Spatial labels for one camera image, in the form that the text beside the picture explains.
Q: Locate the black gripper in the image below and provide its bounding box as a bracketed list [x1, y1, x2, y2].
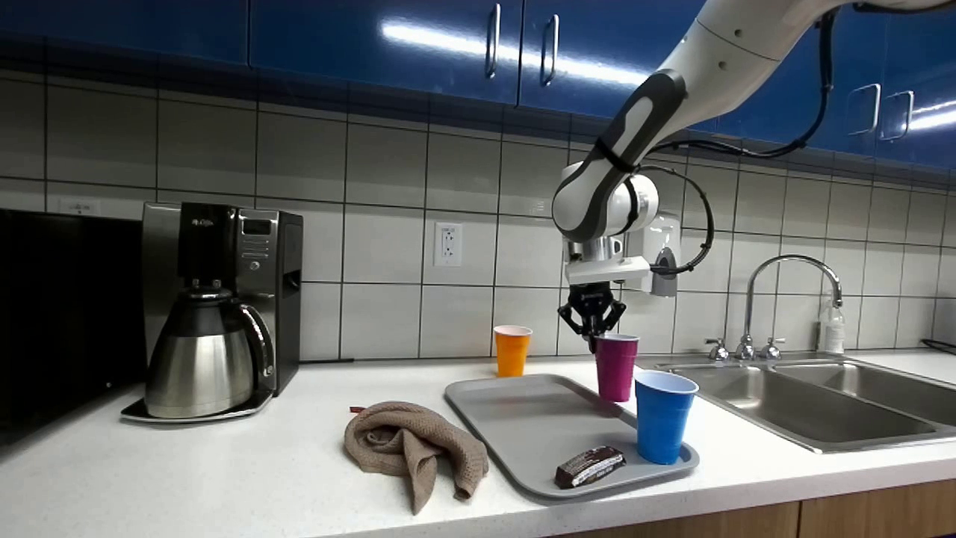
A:
[556, 280, 631, 356]

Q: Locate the magenta plastic cup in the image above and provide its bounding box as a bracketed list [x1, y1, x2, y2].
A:
[594, 332, 641, 407]

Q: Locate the orange plastic cup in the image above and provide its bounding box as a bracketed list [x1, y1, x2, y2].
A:
[493, 322, 534, 380]

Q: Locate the blue plastic cup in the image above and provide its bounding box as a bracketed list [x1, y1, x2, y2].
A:
[631, 368, 703, 465]

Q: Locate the grey plastic tray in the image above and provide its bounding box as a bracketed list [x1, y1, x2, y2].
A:
[443, 373, 700, 504]

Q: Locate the black handheld object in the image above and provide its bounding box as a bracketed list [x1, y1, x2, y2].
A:
[553, 441, 626, 492]

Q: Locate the chrome gooseneck faucet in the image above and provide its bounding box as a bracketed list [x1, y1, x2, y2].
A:
[740, 250, 845, 362]

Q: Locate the brown cloth towel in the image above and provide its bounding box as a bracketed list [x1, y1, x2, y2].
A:
[340, 398, 489, 516]

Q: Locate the clear soap bottle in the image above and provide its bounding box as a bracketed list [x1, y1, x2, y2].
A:
[813, 296, 848, 359]

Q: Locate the stainless steel double sink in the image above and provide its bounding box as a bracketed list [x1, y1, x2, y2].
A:
[652, 350, 956, 456]

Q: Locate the wooden base cabinet front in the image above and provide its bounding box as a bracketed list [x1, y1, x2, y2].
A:
[556, 476, 956, 538]

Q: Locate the black steel coffee maker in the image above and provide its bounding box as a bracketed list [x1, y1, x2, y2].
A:
[116, 201, 305, 428]

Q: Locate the steel coffee carafe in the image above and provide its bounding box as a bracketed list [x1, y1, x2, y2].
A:
[144, 290, 274, 422]

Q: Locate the black microwave oven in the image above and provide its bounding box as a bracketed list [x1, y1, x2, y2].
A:
[0, 205, 148, 441]

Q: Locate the white wall soap dispenser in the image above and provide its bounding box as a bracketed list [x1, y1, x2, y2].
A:
[637, 213, 685, 298]

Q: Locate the white wall outlet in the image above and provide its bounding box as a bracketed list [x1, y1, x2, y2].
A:
[429, 217, 467, 271]

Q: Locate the metal cabinet door handle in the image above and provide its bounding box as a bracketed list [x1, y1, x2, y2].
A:
[848, 81, 888, 135]
[537, 9, 565, 89]
[482, 0, 504, 83]
[882, 86, 916, 141]

